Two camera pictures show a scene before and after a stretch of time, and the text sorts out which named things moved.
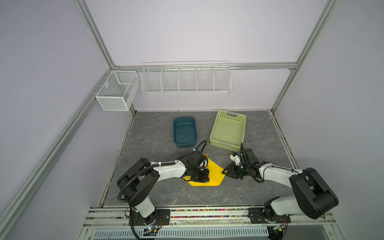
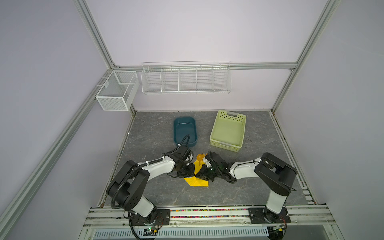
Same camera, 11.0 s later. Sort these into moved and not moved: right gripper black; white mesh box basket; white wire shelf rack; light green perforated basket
Moved: right gripper black
Not moved: light green perforated basket; white mesh box basket; white wire shelf rack
